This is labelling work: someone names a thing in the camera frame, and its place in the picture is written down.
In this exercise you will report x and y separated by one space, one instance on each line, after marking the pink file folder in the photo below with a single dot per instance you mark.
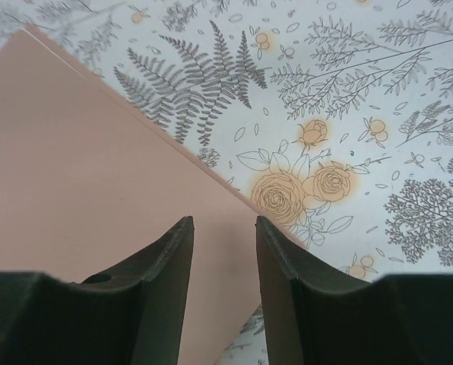
86 182

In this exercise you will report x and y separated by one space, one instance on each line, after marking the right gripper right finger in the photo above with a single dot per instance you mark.
316 314

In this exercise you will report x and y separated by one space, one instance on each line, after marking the floral tablecloth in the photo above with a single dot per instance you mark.
333 118

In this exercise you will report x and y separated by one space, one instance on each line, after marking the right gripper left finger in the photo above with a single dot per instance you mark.
130 313

